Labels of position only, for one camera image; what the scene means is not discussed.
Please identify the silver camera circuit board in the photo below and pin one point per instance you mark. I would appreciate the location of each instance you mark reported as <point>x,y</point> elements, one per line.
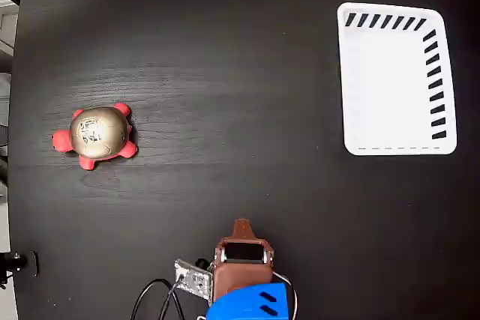
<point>193,279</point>

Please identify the black table clamp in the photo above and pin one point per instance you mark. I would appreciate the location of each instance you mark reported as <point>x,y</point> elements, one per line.
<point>20,262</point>

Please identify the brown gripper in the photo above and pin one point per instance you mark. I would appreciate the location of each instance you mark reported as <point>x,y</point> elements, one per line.
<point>243,273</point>

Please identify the white plastic basket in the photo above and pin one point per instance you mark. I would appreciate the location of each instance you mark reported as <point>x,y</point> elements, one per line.
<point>390,91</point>

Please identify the red turtle toy gold shell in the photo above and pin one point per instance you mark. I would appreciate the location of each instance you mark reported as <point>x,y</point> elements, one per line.
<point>99,132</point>

